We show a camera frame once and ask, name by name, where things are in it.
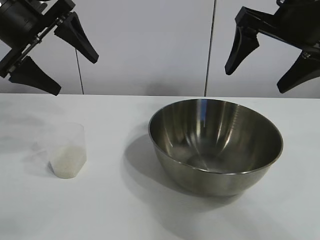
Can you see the stainless steel mixing bowl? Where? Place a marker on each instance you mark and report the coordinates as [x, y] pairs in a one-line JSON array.
[[225, 180]]

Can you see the clear plastic measuring cup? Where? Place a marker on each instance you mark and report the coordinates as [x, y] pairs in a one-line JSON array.
[[72, 135]]

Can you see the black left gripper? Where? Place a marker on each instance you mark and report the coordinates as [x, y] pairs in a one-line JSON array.
[[30, 41]]

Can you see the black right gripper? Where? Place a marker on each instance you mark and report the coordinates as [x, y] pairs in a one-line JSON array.
[[295, 27]]

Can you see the white rice grains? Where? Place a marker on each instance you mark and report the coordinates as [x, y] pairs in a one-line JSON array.
[[67, 162]]

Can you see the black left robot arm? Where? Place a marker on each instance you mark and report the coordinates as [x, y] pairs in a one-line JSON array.
[[13, 20]]

